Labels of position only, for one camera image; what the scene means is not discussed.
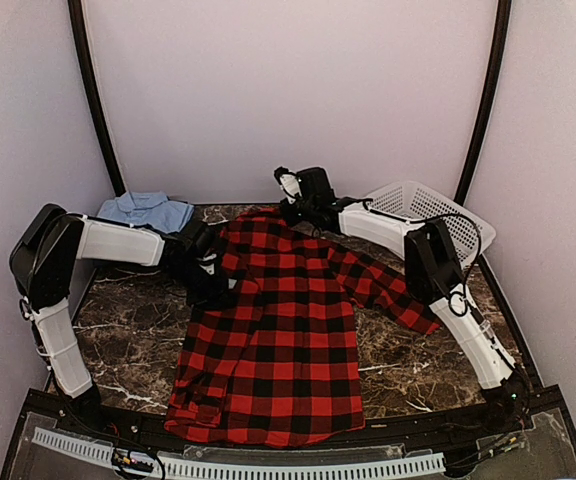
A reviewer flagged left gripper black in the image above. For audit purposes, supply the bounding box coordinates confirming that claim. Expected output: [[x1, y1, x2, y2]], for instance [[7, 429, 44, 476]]
[[168, 259, 235, 310]]

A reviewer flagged red black plaid shirt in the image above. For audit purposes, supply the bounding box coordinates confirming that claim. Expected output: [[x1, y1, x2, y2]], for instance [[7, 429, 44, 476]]
[[166, 208, 439, 424]]

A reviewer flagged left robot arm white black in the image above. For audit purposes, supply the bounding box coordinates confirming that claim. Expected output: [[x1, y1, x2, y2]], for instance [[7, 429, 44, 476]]
[[9, 204, 235, 399]]

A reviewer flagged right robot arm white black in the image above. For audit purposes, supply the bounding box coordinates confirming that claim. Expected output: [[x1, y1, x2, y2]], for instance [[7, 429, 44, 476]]
[[274, 167, 530, 434]]

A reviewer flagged white plastic mesh basket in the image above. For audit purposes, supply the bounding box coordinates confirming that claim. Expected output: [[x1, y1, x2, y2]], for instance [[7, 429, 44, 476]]
[[366, 180, 496, 268]]

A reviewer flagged folded light blue shirt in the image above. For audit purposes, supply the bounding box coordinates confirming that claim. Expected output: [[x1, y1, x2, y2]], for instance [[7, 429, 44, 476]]
[[97, 191, 194, 233]]

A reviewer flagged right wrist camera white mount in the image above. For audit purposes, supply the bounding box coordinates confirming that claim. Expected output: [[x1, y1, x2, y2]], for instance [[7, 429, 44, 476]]
[[273, 166, 301, 203]]

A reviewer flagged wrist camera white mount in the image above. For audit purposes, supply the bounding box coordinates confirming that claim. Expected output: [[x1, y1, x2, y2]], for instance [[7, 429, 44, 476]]
[[197, 251, 223, 276], [273, 166, 301, 203]]

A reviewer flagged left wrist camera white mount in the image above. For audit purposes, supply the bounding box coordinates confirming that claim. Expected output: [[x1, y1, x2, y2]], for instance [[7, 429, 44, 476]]
[[197, 251, 223, 276]]

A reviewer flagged white slotted cable duct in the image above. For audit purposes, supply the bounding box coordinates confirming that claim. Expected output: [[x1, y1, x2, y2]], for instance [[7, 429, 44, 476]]
[[32, 427, 446, 479]]

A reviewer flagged right black frame post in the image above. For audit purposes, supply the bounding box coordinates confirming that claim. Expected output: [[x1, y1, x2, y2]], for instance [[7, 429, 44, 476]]
[[454, 0, 512, 206]]

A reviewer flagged black frame post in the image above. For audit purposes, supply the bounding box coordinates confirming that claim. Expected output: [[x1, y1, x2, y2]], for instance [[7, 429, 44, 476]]
[[67, 0, 126, 196], [454, 0, 512, 206]]

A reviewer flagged left black frame post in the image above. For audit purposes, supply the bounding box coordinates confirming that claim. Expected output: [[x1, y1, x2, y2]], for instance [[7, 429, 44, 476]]
[[67, 0, 126, 196]]

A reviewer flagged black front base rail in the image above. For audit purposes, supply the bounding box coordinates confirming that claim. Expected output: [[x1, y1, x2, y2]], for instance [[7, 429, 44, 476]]
[[15, 382, 576, 469]]

